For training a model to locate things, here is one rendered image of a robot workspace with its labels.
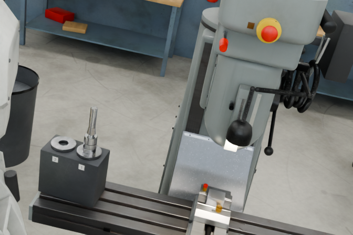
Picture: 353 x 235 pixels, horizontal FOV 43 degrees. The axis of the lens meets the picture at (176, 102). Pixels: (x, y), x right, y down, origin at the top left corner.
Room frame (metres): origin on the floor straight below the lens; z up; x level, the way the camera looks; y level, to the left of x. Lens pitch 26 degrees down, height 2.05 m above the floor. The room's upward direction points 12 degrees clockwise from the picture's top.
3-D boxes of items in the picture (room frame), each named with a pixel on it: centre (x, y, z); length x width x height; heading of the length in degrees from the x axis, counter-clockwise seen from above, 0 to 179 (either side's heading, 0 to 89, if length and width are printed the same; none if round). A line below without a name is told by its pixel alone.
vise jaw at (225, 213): (1.26, -0.21, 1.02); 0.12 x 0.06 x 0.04; 85
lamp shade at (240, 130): (1.13, -0.20, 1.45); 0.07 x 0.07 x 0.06
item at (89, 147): (1.34, 0.27, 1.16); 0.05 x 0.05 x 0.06
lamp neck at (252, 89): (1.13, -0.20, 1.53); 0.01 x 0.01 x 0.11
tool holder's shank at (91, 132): (1.34, 0.27, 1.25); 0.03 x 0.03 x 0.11
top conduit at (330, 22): (1.35, -0.34, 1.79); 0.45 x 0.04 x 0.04; 178
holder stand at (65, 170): (1.35, 0.32, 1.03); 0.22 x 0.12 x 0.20; 82
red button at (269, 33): (1.07, -0.19, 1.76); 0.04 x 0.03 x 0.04; 88
